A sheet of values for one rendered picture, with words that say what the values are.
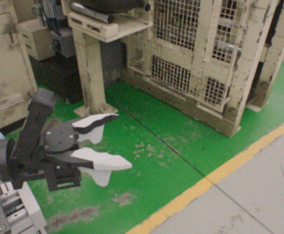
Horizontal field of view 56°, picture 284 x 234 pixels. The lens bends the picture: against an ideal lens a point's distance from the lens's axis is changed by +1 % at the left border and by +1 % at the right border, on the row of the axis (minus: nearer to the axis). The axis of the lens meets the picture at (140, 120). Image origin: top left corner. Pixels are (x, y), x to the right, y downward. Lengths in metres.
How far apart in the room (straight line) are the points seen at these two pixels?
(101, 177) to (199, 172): 1.44
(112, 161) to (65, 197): 1.34
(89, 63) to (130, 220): 1.09
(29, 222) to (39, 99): 0.56
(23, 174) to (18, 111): 1.73
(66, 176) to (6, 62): 1.61
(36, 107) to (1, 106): 1.73
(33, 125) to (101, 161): 0.11
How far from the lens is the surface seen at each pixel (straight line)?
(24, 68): 2.09
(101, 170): 0.41
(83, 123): 0.49
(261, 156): 2.06
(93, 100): 2.13
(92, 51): 1.96
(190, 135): 2.07
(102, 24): 1.54
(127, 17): 1.84
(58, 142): 0.45
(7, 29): 1.97
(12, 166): 0.48
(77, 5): 1.70
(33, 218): 0.90
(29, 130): 0.42
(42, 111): 0.40
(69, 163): 0.41
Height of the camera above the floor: 1.37
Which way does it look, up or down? 39 degrees down
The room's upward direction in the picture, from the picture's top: straight up
